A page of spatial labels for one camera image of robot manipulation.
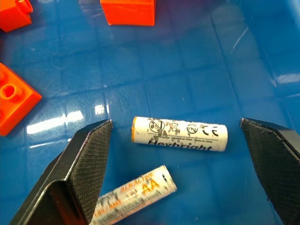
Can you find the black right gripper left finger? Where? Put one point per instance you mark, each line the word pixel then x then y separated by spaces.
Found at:
pixel 70 178

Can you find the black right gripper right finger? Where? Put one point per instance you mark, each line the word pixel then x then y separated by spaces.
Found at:
pixel 274 164

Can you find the blue plastic bin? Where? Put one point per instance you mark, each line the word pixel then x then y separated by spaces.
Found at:
pixel 178 70

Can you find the white alkaline AA battery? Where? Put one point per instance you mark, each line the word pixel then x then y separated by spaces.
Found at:
pixel 140 199

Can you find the orange plastic building block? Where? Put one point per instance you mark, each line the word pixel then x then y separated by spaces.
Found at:
pixel 130 10
pixel 12 14
pixel 14 98

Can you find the white Heybright AA battery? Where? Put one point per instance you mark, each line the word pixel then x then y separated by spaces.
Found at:
pixel 180 133

